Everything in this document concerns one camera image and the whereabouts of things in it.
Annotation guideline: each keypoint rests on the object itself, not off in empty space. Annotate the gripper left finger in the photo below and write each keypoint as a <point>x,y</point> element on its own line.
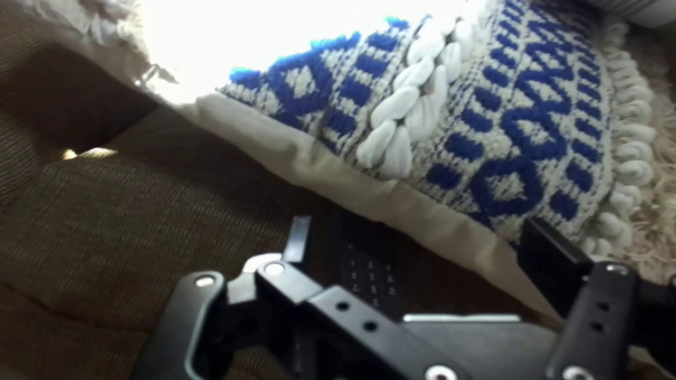
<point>296,301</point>

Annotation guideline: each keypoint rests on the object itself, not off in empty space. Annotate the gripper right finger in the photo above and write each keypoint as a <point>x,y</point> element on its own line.
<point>597,311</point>

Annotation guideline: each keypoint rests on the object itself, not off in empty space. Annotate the black remote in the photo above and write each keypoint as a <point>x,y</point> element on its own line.
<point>369,272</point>

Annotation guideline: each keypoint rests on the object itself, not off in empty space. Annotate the brown couch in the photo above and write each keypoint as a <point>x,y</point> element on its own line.
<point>132,221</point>

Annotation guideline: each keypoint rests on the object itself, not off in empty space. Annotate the white and blue pillow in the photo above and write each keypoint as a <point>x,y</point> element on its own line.
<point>422,111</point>

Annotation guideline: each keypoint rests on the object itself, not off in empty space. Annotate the cream shaggy throw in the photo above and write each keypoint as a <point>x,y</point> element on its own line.
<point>652,174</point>

